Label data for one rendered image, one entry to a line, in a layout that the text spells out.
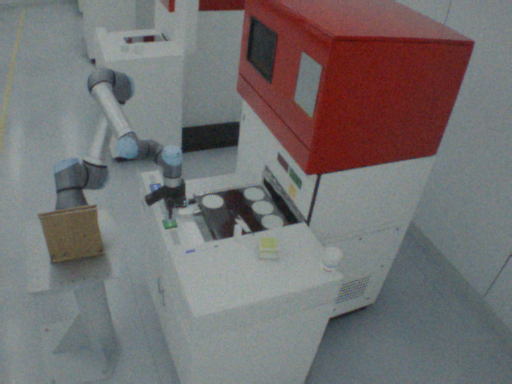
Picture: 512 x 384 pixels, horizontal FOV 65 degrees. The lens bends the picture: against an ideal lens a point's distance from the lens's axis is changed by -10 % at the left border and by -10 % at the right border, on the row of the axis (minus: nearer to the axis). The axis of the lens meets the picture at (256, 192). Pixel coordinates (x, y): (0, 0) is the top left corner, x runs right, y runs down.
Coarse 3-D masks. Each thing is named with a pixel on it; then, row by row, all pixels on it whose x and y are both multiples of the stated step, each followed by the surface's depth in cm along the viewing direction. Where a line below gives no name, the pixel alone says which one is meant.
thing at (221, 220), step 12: (216, 192) 218; (228, 192) 220; (240, 192) 221; (264, 192) 223; (228, 204) 213; (240, 204) 214; (252, 204) 215; (216, 216) 205; (228, 216) 206; (240, 216) 207; (252, 216) 208; (216, 228) 198; (228, 228) 199; (252, 228) 201; (264, 228) 202
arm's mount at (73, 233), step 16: (80, 208) 170; (96, 208) 173; (48, 224) 168; (64, 224) 171; (80, 224) 175; (96, 224) 178; (48, 240) 173; (64, 240) 176; (80, 240) 179; (96, 240) 183; (64, 256) 181; (80, 256) 184
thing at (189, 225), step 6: (180, 210) 208; (186, 222) 202; (192, 222) 203; (186, 228) 199; (192, 228) 200; (198, 228) 200; (186, 234) 196; (192, 234) 197; (198, 234) 197; (192, 240) 194; (198, 240) 194
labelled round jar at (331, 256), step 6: (324, 252) 171; (330, 252) 171; (336, 252) 171; (324, 258) 171; (330, 258) 169; (336, 258) 169; (324, 264) 172; (330, 264) 170; (336, 264) 171; (324, 270) 173; (330, 270) 172
